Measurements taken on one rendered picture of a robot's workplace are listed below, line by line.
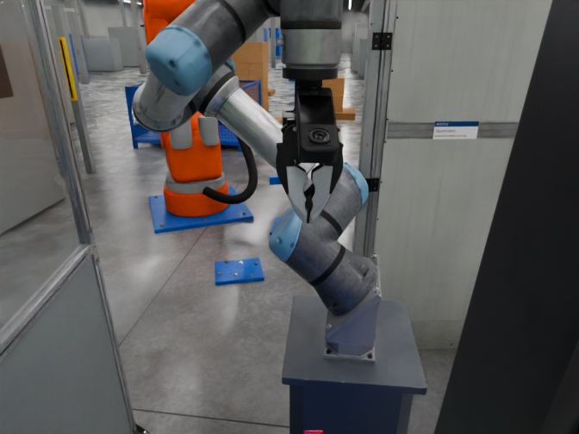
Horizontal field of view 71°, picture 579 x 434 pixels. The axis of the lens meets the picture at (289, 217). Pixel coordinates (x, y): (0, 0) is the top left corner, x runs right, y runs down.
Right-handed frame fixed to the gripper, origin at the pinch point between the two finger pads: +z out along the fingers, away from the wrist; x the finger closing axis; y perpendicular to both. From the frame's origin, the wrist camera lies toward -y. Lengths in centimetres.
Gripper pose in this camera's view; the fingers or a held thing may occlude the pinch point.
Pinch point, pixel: (308, 217)
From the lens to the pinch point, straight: 58.0
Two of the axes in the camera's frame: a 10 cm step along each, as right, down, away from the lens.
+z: 0.0, 9.1, 4.1
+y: -0.3, -4.0, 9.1
